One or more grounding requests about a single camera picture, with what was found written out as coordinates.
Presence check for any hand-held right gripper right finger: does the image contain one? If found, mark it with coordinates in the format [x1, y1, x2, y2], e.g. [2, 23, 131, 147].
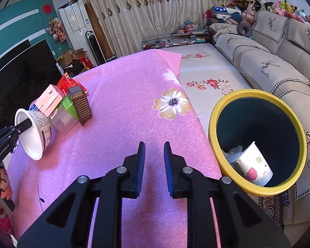
[163, 142, 291, 248]

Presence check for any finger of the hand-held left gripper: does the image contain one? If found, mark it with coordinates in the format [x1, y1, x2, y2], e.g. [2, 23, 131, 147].
[0, 119, 33, 141]

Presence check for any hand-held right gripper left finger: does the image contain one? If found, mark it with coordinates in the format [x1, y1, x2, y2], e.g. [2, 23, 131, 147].
[17, 142, 146, 248]

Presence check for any white instant noodle bowl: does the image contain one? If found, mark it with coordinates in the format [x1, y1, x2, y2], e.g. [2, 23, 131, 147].
[14, 108, 52, 161]

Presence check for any pink white carton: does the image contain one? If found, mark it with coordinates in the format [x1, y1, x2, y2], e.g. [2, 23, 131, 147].
[36, 84, 63, 117]

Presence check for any green lid clear container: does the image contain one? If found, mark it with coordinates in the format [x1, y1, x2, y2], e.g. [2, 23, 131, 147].
[52, 95, 79, 134]

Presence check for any brown ribbed plastic piece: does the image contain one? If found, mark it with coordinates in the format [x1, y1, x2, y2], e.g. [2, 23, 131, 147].
[67, 86, 93, 126]

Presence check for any red snack packet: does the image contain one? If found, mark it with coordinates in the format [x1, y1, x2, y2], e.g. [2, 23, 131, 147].
[57, 72, 88, 95]

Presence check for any white pleated paper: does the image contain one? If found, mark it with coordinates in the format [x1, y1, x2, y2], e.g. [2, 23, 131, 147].
[223, 145, 246, 164]

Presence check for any white paper cup pink leaf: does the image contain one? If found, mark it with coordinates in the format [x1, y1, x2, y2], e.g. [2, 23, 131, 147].
[234, 141, 274, 186]

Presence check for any yellow rimmed dark trash bin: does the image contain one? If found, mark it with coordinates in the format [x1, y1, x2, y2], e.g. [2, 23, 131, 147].
[209, 89, 307, 196]

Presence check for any large curved television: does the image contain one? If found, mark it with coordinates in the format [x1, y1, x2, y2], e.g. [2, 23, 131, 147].
[0, 39, 65, 132]

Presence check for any pink floral tablecloth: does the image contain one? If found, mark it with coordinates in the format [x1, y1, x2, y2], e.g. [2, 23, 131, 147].
[9, 49, 223, 248]

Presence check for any white printed tube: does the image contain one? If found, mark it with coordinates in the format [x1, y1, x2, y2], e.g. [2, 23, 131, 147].
[57, 62, 68, 76]

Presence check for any flat black television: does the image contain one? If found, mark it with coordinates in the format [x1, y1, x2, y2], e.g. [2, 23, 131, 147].
[0, 39, 31, 60]

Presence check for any open cardboard box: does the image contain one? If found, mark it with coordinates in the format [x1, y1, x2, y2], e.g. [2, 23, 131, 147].
[58, 49, 88, 66]

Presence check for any red gift bag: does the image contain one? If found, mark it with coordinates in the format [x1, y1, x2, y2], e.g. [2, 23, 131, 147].
[79, 57, 93, 69]

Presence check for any hanging flower decoration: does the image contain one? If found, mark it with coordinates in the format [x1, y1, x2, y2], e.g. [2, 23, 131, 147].
[46, 17, 68, 42]

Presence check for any black tower fan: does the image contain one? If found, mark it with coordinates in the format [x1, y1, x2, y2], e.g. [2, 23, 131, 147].
[85, 30, 99, 66]

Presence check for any floral bed sheet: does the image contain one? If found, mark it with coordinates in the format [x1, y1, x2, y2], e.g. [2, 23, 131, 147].
[157, 44, 251, 140]

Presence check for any brown tall cardboard panel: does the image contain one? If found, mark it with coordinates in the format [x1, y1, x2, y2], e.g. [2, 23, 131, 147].
[84, 3, 111, 57]

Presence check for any low glass shelf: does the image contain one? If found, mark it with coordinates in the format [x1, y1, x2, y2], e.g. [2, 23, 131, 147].
[141, 32, 210, 50]

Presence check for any beige covered sofa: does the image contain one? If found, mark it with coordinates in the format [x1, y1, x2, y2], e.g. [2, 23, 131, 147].
[209, 10, 310, 233]

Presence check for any grey neck pillow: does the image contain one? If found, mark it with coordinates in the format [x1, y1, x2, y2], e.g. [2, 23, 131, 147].
[237, 23, 253, 37]

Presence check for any beige patterned curtain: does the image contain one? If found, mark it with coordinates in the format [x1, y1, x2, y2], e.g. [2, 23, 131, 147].
[79, 0, 231, 57]

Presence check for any blue star cushion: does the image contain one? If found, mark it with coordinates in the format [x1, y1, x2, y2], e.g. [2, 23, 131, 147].
[211, 5, 242, 14]

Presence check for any pile of plush toys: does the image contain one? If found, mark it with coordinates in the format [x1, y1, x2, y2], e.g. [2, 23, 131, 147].
[241, 0, 310, 26]

